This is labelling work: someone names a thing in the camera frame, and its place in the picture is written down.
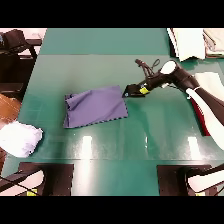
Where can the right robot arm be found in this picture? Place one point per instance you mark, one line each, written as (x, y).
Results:
(206, 106)

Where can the white garment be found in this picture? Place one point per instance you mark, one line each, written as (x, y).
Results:
(18, 138)
(188, 41)
(211, 83)

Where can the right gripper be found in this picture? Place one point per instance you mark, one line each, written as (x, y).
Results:
(138, 90)

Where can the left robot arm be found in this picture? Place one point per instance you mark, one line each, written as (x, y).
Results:
(23, 181)

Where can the beige garment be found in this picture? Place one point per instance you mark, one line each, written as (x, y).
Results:
(215, 40)

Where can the black chair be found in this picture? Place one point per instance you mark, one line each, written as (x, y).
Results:
(13, 60)

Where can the purple T-shirt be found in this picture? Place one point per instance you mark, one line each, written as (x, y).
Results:
(96, 106)

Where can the red garment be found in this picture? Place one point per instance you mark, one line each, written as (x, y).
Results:
(200, 115)

